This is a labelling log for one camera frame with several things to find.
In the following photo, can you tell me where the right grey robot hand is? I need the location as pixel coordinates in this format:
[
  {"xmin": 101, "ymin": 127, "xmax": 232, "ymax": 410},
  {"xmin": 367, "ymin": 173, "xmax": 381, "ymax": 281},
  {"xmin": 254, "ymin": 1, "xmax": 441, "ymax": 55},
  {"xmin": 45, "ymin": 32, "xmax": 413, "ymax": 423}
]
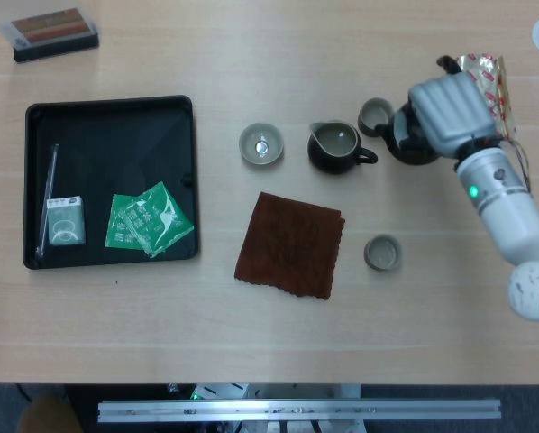
[{"xmin": 398, "ymin": 54, "xmax": 500, "ymax": 159}]

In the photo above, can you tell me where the aluminium profile rail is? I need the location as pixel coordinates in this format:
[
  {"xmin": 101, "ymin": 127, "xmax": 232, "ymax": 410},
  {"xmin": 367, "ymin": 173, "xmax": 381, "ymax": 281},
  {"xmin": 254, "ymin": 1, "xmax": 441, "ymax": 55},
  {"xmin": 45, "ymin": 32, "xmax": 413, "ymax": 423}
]
[{"xmin": 96, "ymin": 397, "xmax": 503, "ymax": 424}]

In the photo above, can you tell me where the black teapot with bail handle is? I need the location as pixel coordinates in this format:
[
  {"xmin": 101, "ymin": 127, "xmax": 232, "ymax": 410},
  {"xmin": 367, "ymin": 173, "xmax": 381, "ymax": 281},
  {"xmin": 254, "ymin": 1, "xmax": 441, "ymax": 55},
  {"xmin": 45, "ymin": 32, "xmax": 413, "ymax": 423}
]
[{"xmin": 373, "ymin": 101, "xmax": 442, "ymax": 167}]

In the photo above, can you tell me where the box with brown lid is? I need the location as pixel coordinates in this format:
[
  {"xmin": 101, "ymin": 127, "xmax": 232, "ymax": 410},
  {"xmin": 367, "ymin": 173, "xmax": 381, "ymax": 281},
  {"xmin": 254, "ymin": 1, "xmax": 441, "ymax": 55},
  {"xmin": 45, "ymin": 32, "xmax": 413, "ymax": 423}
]
[{"xmin": 0, "ymin": 6, "xmax": 101, "ymax": 64}]

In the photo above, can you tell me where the brown folded cloth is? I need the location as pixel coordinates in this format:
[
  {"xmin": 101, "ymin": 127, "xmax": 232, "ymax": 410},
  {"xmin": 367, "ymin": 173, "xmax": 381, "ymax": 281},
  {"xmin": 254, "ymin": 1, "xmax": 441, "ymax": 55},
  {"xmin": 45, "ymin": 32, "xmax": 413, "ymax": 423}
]
[{"xmin": 233, "ymin": 191, "xmax": 346, "ymax": 301}]

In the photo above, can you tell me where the dark green ceramic teacup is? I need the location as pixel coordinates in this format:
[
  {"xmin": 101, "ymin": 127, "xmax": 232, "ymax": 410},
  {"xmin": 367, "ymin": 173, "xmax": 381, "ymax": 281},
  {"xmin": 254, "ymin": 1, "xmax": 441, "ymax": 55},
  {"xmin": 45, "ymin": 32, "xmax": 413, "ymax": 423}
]
[
  {"xmin": 357, "ymin": 97, "xmax": 396, "ymax": 139},
  {"xmin": 363, "ymin": 234, "xmax": 404, "ymax": 273}
]

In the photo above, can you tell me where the grey tissue pack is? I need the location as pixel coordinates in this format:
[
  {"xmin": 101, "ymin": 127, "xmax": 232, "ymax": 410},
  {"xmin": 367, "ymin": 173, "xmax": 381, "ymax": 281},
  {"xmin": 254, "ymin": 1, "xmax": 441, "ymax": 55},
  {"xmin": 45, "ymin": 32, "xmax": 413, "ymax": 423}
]
[{"xmin": 46, "ymin": 195, "xmax": 87, "ymax": 246}]

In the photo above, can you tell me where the clear plastic stirring rod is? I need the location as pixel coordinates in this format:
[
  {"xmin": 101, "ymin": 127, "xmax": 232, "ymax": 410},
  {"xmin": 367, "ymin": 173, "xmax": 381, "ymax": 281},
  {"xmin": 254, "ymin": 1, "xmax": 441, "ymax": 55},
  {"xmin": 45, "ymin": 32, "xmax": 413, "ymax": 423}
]
[{"xmin": 35, "ymin": 143, "xmax": 60, "ymax": 259}]

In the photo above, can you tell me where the gold red-print foil packet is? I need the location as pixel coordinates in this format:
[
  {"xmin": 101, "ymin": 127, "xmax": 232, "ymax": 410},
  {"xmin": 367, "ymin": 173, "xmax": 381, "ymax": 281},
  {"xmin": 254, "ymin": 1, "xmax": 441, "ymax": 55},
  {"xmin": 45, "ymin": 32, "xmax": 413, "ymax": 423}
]
[{"xmin": 456, "ymin": 52, "xmax": 519, "ymax": 141}]

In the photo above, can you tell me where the black square plastic tray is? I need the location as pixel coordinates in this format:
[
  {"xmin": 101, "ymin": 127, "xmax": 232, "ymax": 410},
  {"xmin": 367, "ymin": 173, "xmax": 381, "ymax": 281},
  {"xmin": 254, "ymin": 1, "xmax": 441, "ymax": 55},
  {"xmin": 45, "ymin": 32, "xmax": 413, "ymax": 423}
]
[{"xmin": 22, "ymin": 94, "xmax": 202, "ymax": 271}]

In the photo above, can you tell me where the black ceramic pitcher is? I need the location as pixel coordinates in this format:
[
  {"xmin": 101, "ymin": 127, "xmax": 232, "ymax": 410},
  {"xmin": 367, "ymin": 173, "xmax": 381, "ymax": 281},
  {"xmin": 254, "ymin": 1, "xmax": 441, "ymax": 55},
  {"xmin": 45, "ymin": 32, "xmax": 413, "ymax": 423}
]
[{"xmin": 306, "ymin": 119, "xmax": 379, "ymax": 176}]

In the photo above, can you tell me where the green tea sachet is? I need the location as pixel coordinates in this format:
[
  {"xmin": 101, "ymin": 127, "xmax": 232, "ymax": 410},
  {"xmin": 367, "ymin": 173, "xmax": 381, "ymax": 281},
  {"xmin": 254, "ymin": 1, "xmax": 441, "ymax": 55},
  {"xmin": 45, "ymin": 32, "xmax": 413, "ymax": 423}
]
[
  {"xmin": 120, "ymin": 181, "xmax": 196, "ymax": 259},
  {"xmin": 105, "ymin": 193, "xmax": 144, "ymax": 251}
]

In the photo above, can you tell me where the grey scalloped tea bowl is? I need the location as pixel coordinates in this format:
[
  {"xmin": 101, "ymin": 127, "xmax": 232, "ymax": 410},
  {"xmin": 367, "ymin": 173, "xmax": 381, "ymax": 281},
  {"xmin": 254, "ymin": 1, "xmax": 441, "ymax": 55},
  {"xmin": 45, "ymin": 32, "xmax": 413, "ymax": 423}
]
[{"xmin": 238, "ymin": 122, "xmax": 285, "ymax": 167}]

